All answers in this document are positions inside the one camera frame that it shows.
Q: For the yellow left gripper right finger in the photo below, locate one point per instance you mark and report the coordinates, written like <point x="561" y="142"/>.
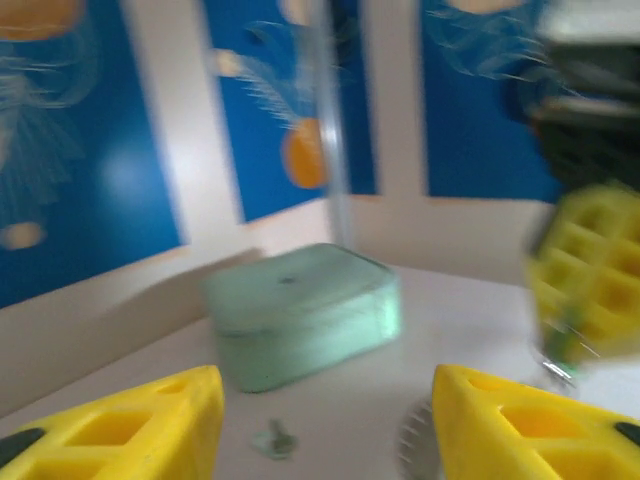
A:
<point x="525" y="440"/>

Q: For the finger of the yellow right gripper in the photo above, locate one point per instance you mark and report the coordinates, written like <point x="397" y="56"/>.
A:
<point x="617" y="280"/>
<point x="560" y="280"/>

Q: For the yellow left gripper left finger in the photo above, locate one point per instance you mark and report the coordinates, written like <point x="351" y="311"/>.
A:
<point x="125" y="435"/>

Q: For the mint green zipper case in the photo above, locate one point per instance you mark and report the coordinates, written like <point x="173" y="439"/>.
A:
<point x="305" y="310"/>

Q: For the aluminium frame post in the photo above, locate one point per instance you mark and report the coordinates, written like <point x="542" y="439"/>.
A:
<point x="332" y="125"/>

